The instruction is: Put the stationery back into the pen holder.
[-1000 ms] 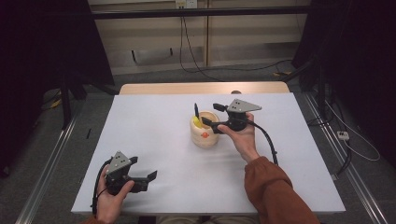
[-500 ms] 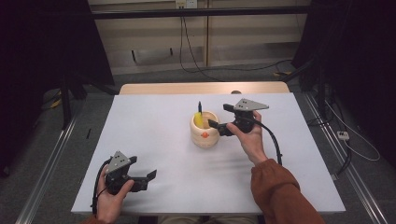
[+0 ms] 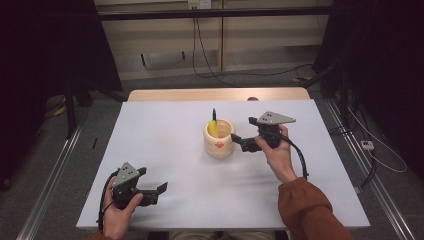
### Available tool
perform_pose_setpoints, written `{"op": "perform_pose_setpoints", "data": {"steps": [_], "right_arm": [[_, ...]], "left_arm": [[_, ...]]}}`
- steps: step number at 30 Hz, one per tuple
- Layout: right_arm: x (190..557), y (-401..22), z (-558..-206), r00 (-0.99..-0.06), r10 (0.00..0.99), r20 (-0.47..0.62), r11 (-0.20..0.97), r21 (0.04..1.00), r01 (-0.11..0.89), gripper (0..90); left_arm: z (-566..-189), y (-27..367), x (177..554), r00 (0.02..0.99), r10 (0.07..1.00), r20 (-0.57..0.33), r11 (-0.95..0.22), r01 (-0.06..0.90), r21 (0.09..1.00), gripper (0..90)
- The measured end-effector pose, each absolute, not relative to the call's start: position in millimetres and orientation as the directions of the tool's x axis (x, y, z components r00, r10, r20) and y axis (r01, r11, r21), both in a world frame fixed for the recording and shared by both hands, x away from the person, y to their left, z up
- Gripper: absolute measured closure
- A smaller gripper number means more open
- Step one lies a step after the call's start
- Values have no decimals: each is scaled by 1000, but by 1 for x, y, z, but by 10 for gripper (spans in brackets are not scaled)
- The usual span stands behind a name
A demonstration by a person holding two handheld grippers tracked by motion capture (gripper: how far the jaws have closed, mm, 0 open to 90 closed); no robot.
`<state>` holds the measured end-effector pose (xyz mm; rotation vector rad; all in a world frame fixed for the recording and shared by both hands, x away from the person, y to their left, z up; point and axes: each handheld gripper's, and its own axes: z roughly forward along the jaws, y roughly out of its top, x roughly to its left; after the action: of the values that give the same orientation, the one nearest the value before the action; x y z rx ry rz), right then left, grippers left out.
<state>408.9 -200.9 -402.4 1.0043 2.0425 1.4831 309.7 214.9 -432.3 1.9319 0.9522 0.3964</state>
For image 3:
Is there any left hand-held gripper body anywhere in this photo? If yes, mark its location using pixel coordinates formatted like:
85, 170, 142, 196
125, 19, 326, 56
110, 161, 159, 210

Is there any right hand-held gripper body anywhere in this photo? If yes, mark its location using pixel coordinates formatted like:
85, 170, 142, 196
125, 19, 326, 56
239, 110, 297, 153

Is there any round wooden pen holder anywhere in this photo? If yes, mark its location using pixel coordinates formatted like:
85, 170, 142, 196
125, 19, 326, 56
203, 118, 236, 159

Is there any yellow highlighter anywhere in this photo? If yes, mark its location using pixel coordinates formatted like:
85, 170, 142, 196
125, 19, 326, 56
207, 119, 218, 138

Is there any person's right hand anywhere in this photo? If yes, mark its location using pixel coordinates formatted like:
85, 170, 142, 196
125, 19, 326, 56
253, 124, 299, 184

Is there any person's left hand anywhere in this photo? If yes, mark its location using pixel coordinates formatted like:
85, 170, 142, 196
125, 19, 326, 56
101, 178, 145, 240

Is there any white table mat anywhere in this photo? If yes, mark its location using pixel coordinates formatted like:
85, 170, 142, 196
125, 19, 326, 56
75, 99, 371, 231

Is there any black metal stand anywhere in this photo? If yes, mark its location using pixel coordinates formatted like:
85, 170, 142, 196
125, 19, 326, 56
301, 61, 354, 129
63, 78, 128, 140

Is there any wooden table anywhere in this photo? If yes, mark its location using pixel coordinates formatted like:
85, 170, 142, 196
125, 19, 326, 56
127, 87, 311, 103

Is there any black curtain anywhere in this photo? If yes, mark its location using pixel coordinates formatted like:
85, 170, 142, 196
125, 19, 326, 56
313, 0, 424, 171
0, 0, 123, 191

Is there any black horizontal metal bar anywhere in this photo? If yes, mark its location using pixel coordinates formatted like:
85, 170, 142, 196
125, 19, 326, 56
98, 5, 334, 22

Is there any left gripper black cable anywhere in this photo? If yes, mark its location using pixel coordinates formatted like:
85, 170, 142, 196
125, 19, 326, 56
97, 169, 120, 233

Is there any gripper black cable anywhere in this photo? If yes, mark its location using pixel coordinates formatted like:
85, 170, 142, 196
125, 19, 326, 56
97, 169, 120, 233
266, 129, 310, 180

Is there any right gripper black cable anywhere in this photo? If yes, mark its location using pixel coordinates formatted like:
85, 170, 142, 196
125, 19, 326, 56
266, 129, 310, 180

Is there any metal floor rail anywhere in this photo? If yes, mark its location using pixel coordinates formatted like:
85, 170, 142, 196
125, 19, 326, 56
324, 99, 416, 240
16, 118, 88, 240

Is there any black hanging wall cable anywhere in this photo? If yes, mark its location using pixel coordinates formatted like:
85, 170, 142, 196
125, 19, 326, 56
191, 17, 314, 88

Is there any black floor cable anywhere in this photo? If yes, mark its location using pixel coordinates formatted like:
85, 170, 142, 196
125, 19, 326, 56
328, 113, 378, 189

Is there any white floor cable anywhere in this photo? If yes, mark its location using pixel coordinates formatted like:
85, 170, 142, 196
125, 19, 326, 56
348, 108, 408, 174

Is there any white wall socket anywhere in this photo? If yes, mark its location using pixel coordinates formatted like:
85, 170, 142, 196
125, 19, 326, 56
187, 0, 213, 10

